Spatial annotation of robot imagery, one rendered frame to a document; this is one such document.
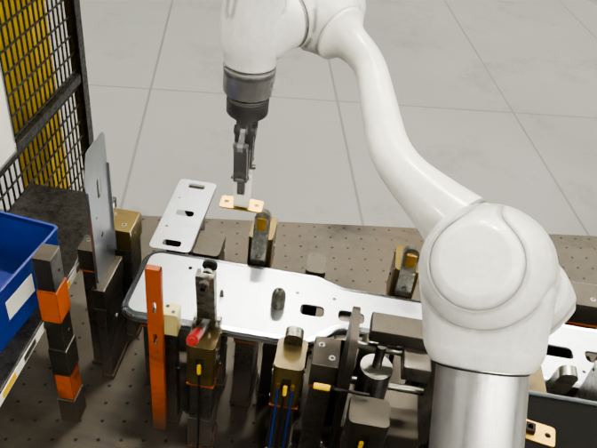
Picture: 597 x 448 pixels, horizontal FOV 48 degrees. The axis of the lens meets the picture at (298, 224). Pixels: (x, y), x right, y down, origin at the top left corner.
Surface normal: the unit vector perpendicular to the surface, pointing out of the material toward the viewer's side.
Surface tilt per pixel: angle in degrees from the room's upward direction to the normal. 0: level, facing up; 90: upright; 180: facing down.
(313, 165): 0
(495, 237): 51
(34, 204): 0
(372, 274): 0
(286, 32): 89
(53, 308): 90
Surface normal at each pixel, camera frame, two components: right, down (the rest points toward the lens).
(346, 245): 0.10, -0.78
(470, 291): -0.33, -0.27
